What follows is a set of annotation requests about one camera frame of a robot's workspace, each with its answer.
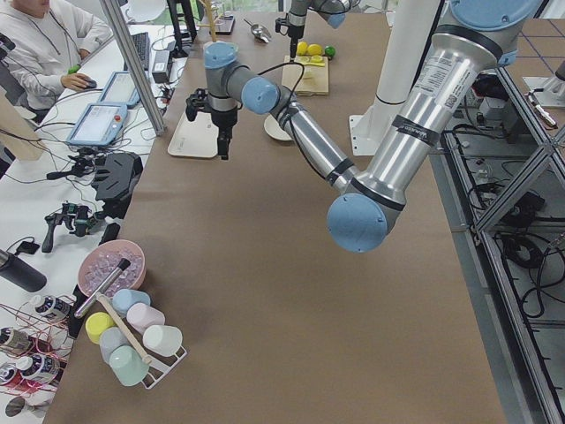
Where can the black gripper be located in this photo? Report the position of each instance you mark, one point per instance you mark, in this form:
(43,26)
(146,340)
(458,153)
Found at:
(293,32)
(220,118)

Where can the cream round plate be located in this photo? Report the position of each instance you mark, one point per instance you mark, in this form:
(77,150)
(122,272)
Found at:
(274,131)

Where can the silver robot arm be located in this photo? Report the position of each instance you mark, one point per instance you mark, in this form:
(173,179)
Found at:
(332,11)
(471,37)

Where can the cream rabbit tray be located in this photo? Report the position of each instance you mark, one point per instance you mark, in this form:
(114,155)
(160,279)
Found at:
(195,139)

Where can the whole lemon far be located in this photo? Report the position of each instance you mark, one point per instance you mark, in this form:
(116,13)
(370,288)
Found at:
(302,48)

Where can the whole lemon near lime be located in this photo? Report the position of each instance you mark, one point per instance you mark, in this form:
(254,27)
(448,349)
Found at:
(314,49)

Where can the metal scoop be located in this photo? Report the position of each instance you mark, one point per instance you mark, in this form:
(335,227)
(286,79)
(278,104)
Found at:
(259,31)

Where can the yellow plastic knife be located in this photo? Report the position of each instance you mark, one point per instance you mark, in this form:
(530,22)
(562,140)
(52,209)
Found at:
(316,64)

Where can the green lime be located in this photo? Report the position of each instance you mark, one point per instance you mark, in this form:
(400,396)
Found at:
(329,52)

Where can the wooden cutting board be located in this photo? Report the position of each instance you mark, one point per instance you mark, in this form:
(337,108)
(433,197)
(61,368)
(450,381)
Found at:
(318,85)

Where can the wooden mug tree stand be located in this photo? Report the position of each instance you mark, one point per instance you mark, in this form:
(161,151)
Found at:
(214,19)

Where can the far blue teach pendant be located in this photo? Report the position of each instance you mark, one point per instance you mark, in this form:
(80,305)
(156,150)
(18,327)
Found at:
(120,88)

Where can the blue teach pendant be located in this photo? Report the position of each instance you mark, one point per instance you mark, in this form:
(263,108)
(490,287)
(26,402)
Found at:
(99,124)
(120,88)

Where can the black metal stand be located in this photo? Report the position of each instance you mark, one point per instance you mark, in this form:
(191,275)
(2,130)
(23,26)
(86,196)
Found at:
(115,177)

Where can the black keyboard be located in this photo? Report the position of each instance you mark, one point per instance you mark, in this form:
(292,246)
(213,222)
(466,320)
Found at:
(142,44)

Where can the near blue teach pendant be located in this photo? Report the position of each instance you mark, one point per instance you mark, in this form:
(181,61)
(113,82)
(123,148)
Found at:
(99,124)

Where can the metal black-tipped muddler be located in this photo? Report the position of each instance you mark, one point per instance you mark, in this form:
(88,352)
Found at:
(114,274)

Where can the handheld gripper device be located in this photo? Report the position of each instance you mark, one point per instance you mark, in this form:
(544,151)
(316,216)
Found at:
(77,218)

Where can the pink bowl with ice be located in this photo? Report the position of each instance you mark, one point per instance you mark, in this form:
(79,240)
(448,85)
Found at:
(104,259)

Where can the blue cup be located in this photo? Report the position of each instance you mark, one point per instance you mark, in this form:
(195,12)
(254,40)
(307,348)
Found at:
(124,299)

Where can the seated person white hoodie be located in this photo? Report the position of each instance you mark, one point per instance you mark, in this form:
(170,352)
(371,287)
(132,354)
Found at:
(51,39)

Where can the pink lilac cup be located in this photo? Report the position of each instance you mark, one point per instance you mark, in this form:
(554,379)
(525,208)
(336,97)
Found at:
(141,316)

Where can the yellow cup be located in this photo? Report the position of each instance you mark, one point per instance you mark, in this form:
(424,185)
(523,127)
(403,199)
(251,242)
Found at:
(96,324)

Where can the grey cup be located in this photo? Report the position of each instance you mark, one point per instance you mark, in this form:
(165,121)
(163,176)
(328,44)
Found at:
(110,340)

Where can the black thermos bottle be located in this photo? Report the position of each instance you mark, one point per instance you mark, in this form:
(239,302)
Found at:
(20,273)

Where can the mint cup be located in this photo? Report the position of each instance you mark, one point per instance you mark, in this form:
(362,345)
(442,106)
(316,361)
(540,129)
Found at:
(128,366)

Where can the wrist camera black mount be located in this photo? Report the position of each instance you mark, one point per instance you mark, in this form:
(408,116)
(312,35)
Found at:
(196,103)
(280,24)

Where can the aluminium frame post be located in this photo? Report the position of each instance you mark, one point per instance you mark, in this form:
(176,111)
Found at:
(121,32)

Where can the white wire cup rack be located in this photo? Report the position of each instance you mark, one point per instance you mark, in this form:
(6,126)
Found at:
(160,367)

